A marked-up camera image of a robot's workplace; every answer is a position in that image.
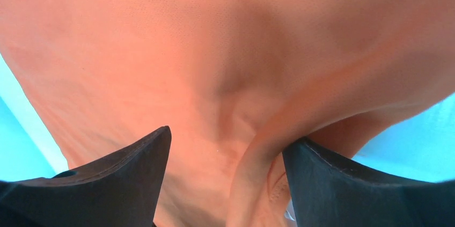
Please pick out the orange t shirt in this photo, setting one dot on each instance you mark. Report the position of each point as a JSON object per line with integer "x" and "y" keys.
{"x": 236, "y": 81}

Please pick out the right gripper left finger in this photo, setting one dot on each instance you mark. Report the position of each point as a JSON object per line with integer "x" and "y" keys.
{"x": 120, "y": 189}

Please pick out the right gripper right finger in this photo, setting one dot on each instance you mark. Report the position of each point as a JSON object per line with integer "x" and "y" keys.
{"x": 328, "y": 189}

